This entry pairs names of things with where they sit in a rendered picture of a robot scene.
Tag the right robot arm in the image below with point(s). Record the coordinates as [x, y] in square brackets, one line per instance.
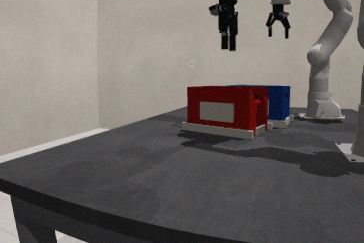
[320, 105]

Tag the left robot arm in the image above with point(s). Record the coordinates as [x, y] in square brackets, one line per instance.
[358, 144]

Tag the blue plastic crate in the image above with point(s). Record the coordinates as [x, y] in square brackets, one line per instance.
[278, 106]

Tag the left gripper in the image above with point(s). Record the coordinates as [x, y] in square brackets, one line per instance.
[225, 20]

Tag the red plastic crate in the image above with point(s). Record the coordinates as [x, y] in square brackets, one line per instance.
[230, 106]

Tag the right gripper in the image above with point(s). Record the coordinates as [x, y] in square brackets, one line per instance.
[276, 9]

